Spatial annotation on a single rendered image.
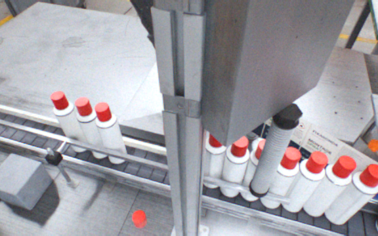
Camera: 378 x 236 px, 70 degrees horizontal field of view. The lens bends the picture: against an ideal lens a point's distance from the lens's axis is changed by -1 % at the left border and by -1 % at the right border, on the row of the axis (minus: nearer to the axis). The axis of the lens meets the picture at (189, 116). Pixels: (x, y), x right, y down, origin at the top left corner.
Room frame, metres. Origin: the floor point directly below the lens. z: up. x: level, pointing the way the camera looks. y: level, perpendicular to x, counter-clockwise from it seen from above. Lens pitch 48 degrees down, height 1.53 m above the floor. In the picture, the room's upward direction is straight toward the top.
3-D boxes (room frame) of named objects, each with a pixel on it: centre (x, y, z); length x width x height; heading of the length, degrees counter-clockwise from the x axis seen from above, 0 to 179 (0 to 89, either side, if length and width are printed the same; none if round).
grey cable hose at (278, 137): (0.23, -0.12, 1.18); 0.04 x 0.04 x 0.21
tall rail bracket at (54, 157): (0.40, 0.34, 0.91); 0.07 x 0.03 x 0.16; 163
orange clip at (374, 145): (0.32, -0.38, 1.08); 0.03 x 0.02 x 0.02; 73
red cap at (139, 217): (0.27, 0.13, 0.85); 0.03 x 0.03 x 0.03
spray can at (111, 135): (0.44, 0.20, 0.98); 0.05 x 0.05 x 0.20
